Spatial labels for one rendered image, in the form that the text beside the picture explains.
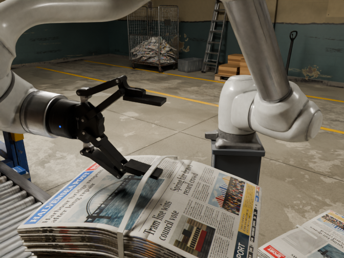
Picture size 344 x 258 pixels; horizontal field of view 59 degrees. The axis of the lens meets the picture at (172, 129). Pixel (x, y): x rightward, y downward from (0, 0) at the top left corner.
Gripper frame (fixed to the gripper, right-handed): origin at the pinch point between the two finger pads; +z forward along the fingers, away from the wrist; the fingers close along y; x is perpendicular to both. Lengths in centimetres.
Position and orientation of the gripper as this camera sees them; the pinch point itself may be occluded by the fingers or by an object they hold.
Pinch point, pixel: (155, 136)
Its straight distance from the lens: 54.7
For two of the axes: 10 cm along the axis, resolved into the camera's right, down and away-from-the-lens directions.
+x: -3.2, 3.7, -8.7
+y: -0.6, 9.1, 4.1
